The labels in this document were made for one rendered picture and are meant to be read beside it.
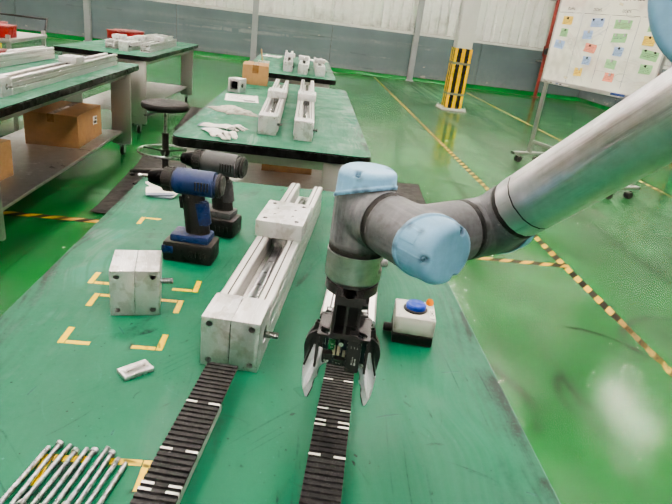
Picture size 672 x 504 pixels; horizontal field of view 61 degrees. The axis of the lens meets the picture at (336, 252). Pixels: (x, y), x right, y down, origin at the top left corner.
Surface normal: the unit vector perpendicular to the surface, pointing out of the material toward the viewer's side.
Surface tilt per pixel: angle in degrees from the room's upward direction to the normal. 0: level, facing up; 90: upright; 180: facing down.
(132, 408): 0
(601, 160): 106
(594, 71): 90
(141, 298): 90
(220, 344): 90
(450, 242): 91
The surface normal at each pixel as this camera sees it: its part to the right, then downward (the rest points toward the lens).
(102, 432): 0.12, -0.92
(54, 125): 0.09, 0.37
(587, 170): -0.66, 0.45
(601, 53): -0.92, 0.04
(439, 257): 0.58, 0.37
